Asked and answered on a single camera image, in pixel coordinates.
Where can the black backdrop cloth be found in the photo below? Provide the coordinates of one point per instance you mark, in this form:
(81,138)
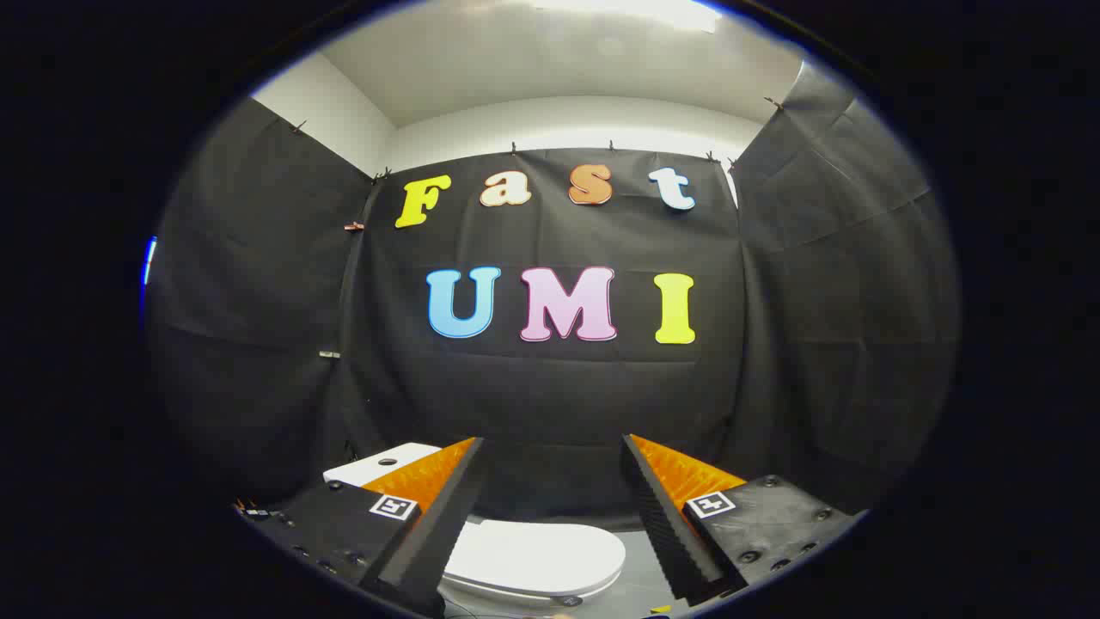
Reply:
(559,387)

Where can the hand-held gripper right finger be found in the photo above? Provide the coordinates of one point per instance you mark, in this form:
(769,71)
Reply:
(666,524)

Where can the white toilet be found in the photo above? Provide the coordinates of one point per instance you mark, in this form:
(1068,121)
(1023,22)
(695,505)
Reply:
(357,473)

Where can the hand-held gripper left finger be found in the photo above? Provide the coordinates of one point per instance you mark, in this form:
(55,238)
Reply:
(438,524)

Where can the white toilet lid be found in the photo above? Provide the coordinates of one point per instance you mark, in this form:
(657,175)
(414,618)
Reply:
(541,550)

